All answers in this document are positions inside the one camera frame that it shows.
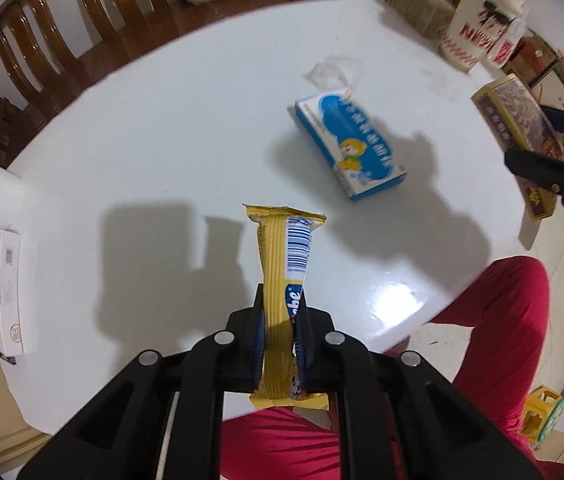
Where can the open cardboard box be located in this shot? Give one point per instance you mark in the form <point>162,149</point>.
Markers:
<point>537,57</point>

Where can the clear plastic wrapper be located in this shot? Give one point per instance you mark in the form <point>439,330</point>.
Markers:
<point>334,71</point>

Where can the red gold patterned box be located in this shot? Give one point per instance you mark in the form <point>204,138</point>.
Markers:
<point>517,120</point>

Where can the white top wooden coffee table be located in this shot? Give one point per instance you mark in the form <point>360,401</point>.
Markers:
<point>161,135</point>

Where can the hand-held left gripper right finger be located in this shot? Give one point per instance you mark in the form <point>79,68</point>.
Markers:
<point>303,345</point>

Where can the blue white medicine box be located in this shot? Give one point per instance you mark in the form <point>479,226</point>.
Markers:
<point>349,145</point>

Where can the tan printed carton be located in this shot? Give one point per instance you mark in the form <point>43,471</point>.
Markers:
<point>417,5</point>

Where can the yellow snack bar wrapper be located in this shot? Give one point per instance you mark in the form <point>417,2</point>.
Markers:
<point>277,270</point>

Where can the small dark blue card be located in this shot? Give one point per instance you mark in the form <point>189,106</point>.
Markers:
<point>9,359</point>

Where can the long white box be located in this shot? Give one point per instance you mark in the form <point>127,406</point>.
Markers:
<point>1,290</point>

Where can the person's red pants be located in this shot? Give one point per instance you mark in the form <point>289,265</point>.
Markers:
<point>502,335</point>

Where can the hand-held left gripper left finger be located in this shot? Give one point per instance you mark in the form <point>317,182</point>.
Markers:
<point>260,345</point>

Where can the yellow green toy cube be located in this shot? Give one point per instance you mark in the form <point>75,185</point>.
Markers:
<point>542,410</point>

